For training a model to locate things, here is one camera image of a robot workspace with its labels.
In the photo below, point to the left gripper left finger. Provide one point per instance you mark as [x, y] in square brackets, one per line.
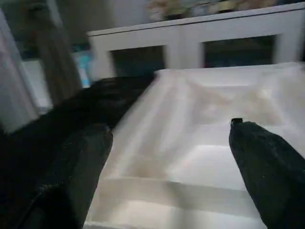
[78, 167]

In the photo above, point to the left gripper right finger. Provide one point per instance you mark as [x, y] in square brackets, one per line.
[269, 171]

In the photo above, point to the white plastic table top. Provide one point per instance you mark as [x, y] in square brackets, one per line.
[190, 119]

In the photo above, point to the black plastic mat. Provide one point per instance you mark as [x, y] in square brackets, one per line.
[83, 107]

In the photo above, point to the light blue white panel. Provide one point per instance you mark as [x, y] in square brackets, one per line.
[83, 66]

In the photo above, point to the white glass-door cabinet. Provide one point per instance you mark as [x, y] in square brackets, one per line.
[186, 45]

